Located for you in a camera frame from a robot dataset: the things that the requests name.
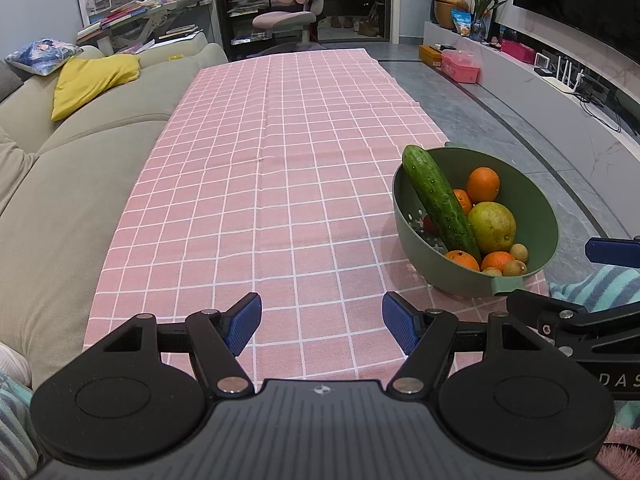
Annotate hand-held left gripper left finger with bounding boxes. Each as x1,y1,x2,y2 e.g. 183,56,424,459
102,292,263,395

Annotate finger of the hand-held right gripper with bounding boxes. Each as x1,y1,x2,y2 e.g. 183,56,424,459
584,235,640,265
506,290,640,359

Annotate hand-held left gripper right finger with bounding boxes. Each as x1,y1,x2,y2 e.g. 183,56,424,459
381,291,546,395

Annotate green colander bowl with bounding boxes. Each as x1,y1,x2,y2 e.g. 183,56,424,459
391,141,560,297

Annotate green cucumber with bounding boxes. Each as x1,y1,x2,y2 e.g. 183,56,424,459
402,145,482,261

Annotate orange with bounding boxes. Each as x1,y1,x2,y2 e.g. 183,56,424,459
444,250,481,272
481,251,516,272
452,188,474,216
466,166,501,205

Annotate pink fluffy cloth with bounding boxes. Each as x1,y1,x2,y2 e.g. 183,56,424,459
597,427,640,480

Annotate yellow-green pear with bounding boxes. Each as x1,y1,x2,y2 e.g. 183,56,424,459
467,201,517,256

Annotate pink checked tablecloth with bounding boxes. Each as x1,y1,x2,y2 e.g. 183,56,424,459
82,47,551,395

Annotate white router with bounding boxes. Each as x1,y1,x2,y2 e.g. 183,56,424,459
542,52,585,93

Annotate beige sofa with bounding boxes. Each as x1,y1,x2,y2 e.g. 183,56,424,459
0,42,228,391

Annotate magenta box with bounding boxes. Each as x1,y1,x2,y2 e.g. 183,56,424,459
500,37,537,64

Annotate pale pink cloth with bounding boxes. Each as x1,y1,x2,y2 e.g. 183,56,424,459
0,344,32,390

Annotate pink storage box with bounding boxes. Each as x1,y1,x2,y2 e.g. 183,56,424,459
440,50,481,84

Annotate person's left leg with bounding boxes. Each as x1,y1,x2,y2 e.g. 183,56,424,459
0,372,40,468

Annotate orange box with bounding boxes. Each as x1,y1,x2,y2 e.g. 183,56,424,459
419,44,458,67

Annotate blue snack bag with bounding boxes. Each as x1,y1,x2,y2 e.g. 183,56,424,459
451,9,473,37

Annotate green potted plant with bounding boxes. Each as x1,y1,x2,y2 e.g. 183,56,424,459
462,0,513,43

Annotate yellow pillow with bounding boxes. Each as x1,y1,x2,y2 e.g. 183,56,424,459
51,54,141,122

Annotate golden brown pot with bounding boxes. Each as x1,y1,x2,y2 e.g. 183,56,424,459
434,0,471,30

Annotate pairs of shoes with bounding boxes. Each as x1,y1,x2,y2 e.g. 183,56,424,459
329,14,382,38

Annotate pink office chair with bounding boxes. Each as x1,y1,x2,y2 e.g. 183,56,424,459
252,0,326,58

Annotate black shelf unit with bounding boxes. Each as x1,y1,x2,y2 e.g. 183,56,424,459
220,0,281,58

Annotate white study desk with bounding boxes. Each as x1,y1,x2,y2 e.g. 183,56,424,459
75,0,216,56

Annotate stack of books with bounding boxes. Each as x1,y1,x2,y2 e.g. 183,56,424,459
77,2,161,38

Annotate blue patterned pillow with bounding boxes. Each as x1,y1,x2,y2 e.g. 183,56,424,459
5,38,83,76

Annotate white desk organiser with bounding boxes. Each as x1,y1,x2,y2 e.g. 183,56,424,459
75,0,151,26

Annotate black power cables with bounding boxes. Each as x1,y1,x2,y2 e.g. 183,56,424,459
579,74,640,137

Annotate white wall ledge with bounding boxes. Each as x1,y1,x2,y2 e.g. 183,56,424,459
422,20,640,221

